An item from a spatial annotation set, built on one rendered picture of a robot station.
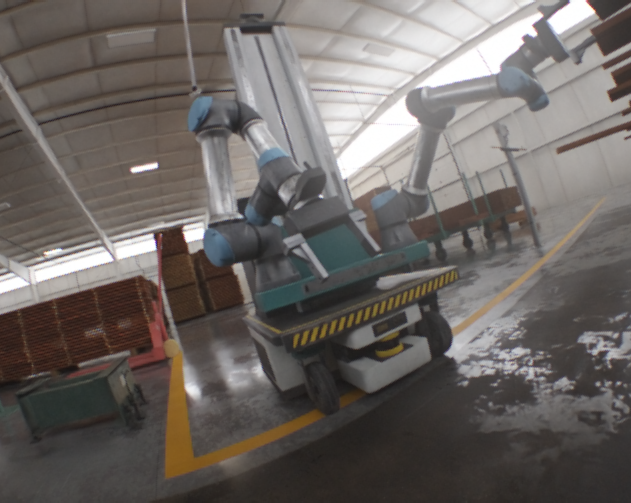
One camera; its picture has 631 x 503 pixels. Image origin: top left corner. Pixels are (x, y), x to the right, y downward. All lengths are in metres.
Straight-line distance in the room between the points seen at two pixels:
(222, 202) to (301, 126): 0.65
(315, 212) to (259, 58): 1.14
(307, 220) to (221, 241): 0.33
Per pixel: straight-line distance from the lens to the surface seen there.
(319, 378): 0.91
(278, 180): 0.66
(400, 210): 1.17
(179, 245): 10.20
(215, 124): 0.94
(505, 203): 5.82
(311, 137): 1.34
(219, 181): 0.90
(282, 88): 1.50
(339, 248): 1.15
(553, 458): 0.64
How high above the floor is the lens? 0.46
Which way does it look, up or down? 3 degrees up
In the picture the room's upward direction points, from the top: 17 degrees counter-clockwise
